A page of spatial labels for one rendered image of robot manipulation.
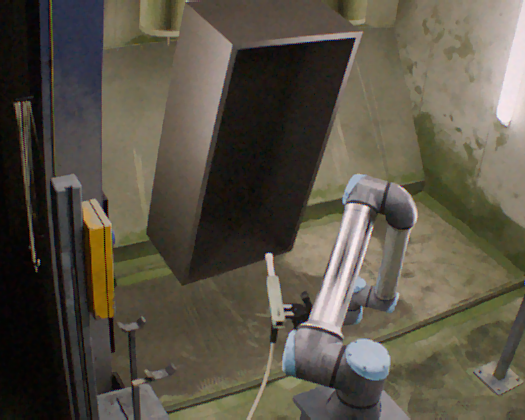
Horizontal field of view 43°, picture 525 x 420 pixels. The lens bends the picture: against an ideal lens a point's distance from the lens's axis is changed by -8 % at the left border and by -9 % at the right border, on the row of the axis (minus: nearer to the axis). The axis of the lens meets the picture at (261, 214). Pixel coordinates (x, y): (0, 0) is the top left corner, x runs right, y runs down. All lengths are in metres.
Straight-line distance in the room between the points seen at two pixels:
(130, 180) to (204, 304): 0.80
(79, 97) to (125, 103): 2.04
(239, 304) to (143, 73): 1.40
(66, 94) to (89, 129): 0.14
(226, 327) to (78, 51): 2.02
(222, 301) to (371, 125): 1.67
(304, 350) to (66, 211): 1.01
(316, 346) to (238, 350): 1.25
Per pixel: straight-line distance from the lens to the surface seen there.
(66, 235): 1.52
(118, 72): 4.00
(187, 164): 2.79
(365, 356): 2.20
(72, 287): 1.61
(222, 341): 3.48
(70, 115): 1.96
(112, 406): 2.13
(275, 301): 2.88
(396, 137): 4.83
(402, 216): 2.44
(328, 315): 2.27
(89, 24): 1.88
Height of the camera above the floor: 2.37
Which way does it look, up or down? 31 degrees down
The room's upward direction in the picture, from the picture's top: 6 degrees clockwise
